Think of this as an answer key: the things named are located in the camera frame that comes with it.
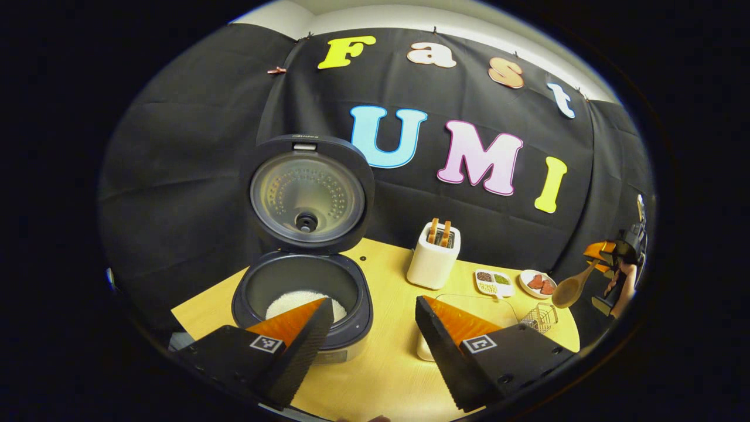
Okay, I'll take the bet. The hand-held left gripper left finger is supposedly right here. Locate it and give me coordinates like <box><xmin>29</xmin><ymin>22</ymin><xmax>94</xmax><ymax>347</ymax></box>
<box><xmin>176</xmin><ymin>297</ymin><xmax>336</xmax><ymax>410</ymax></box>

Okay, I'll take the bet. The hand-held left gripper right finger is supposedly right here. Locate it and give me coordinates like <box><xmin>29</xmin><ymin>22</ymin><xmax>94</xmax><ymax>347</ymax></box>
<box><xmin>415</xmin><ymin>295</ymin><xmax>578</xmax><ymax>412</ymax></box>

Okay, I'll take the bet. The white rice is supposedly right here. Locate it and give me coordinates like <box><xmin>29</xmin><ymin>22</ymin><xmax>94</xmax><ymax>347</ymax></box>
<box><xmin>265</xmin><ymin>290</ymin><xmax>347</xmax><ymax>324</ymax></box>

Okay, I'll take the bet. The wooden spoon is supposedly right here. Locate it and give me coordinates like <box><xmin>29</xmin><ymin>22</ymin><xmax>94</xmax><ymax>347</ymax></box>
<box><xmin>551</xmin><ymin>258</ymin><xmax>601</xmax><ymax>309</ymax></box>

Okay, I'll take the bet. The metal wire chopstick holder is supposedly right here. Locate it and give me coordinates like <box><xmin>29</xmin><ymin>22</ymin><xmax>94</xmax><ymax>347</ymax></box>
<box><xmin>520</xmin><ymin>302</ymin><xmax>559</xmax><ymax>333</ymax></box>

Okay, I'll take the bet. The dark blue rice cooker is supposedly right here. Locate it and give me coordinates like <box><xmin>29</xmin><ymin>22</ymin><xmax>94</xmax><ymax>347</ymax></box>
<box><xmin>231</xmin><ymin>134</ymin><xmax>376</xmax><ymax>364</ymax></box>

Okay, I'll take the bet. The white toaster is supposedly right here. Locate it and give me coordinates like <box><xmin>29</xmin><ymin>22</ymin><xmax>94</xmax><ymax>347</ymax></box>
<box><xmin>406</xmin><ymin>222</ymin><xmax>462</xmax><ymax>290</ymax></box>

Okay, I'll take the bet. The round white plate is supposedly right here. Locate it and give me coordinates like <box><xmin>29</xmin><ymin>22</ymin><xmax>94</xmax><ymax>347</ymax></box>
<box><xmin>519</xmin><ymin>269</ymin><xmax>558</xmax><ymax>300</ymax></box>

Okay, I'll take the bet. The white divided bean dish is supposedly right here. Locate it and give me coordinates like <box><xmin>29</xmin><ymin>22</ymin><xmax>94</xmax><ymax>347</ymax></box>
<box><xmin>473</xmin><ymin>268</ymin><xmax>515</xmax><ymax>298</ymax></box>

